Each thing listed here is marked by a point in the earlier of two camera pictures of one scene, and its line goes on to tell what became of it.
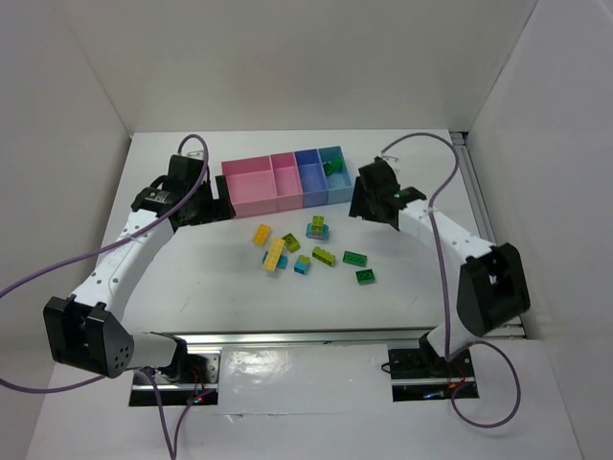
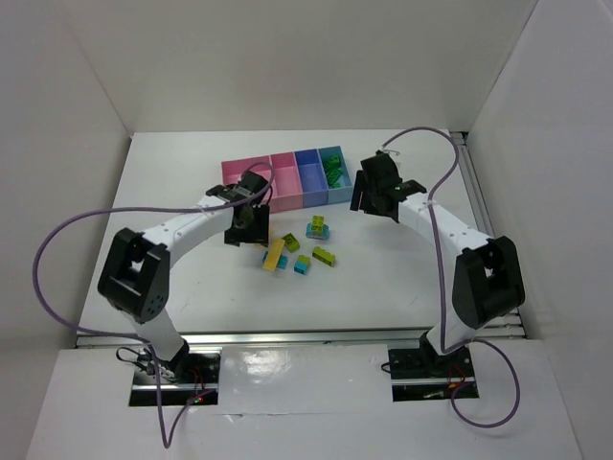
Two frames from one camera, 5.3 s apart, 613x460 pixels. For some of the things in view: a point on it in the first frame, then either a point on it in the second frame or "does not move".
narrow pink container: (287, 181) does not move
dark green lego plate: (356, 259) to (333, 178)
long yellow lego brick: (274, 253) does not move
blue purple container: (312, 177) does not move
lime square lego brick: (318, 221) does not move
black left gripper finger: (224, 207) to (257, 232)
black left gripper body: (221, 196) to (247, 226)
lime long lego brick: (324, 255) does not move
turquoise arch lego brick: (324, 234) does not move
